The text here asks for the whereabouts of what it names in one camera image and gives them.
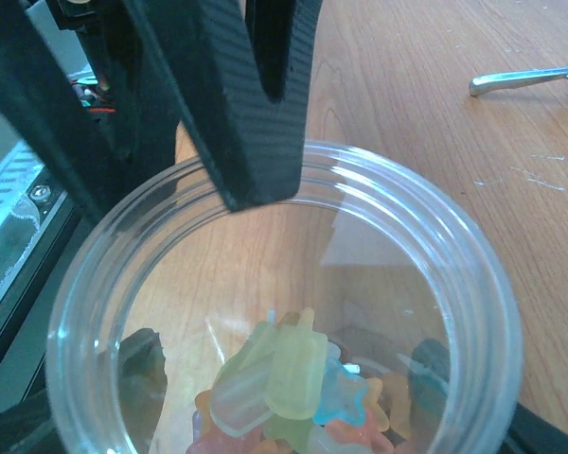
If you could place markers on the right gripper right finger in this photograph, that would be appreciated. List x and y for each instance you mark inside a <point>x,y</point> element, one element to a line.
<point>530,434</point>

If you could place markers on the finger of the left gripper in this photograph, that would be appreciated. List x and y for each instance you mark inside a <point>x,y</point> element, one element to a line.
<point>240,75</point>

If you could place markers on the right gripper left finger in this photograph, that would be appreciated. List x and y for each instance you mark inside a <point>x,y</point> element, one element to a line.
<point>28,427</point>

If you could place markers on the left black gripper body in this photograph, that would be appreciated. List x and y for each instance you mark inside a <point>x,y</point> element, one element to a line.
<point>97,164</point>

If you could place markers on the clear plastic jar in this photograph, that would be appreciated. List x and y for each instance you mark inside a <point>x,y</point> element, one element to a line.
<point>366,314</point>

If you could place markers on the metal scoop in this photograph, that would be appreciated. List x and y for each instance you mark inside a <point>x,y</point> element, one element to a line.
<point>514,80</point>

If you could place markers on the black aluminium rail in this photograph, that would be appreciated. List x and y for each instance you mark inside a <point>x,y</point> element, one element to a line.
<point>26,305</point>

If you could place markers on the light blue cable duct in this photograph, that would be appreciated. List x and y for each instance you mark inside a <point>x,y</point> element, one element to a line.
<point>18,170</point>

